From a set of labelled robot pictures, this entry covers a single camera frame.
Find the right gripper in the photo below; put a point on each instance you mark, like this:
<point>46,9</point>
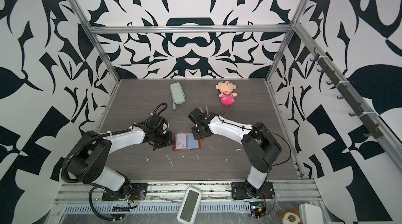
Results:
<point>195,135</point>

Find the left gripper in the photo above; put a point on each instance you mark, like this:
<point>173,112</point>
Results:
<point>169,137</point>

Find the clear plastic card box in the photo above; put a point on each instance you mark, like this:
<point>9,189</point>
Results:
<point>203,109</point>

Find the white pink patterned card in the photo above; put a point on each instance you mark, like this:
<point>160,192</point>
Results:
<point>180,141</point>

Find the red card holder wallet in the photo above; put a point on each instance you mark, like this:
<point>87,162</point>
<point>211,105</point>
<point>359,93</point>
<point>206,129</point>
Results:
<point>192,144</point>

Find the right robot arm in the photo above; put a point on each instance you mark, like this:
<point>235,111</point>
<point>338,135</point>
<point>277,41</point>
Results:
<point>259,144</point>

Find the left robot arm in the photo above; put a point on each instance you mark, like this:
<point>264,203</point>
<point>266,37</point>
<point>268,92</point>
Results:
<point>86,162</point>

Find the mint green glasses case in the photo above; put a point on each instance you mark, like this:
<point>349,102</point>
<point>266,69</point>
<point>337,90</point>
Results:
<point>177,92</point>

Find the pink plush doll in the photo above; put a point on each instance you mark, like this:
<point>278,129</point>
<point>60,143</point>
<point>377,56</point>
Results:
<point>226,92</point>

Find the white timer display device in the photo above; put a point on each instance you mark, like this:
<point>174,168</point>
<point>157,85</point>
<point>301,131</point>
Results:
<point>190,206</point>

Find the small green circuit board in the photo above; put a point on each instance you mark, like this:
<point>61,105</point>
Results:
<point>257,209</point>

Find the white brown plush toy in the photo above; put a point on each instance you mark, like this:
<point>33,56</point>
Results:
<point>290,217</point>

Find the white box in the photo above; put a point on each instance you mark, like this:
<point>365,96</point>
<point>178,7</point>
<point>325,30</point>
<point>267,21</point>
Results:
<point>310,214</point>

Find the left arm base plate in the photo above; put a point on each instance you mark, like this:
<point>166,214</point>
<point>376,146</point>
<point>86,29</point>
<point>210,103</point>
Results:
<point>131,192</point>

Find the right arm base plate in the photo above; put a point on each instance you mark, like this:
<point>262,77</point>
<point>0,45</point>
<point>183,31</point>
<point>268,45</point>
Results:
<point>245,191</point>

